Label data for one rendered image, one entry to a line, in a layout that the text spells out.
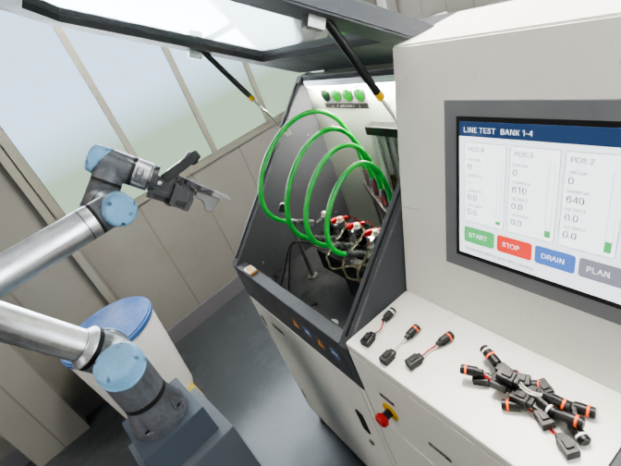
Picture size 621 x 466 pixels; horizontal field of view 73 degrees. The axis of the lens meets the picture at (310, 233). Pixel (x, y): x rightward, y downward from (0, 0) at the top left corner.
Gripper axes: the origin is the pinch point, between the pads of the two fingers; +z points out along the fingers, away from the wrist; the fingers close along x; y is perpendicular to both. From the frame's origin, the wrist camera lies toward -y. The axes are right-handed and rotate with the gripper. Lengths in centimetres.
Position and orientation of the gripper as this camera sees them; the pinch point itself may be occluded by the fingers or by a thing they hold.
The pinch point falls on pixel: (226, 196)
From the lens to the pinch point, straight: 119.6
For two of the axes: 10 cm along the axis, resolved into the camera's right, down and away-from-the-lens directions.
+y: -3.4, 9.4, 0.3
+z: 8.9, 3.1, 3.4
